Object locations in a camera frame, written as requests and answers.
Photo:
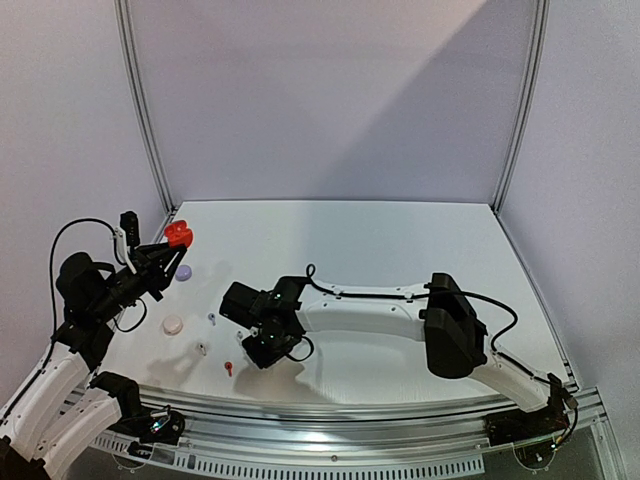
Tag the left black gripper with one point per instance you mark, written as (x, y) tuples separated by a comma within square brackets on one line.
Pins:
[(150, 267)]

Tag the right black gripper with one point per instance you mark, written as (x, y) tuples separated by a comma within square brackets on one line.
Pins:
[(267, 351)]

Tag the red earbud charging case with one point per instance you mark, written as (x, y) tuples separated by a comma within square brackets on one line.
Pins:
[(178, 234)]

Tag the pink-white earbud charging case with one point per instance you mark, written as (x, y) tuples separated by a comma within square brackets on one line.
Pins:
[(172, 325)]

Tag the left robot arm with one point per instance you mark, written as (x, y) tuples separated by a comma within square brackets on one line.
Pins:
[(66, 403)]

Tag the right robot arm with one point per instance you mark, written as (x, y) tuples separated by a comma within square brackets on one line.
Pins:
[(460, 330)]

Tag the purple earbud charging case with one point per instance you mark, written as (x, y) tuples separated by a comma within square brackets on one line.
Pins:
[(183, 273)]

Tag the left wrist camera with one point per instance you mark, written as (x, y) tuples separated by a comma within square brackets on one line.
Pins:
[(127, 239)]

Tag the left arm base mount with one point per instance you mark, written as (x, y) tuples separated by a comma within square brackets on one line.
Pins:
[(165, 426)]

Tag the aluminium front rail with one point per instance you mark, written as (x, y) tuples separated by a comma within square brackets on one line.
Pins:
[(233, 439)]

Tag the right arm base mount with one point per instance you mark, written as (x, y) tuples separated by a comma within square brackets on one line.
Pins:
[(514, 426)]

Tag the left aluminium corner post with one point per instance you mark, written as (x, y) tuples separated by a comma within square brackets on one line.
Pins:
[(124, 22)]

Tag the aluminium corner post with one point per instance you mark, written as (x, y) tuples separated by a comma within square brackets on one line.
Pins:
[(124, 22), (524, 105)]

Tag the right aluminium corner post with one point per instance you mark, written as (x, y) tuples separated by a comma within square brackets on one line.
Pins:
[(524, 105)]

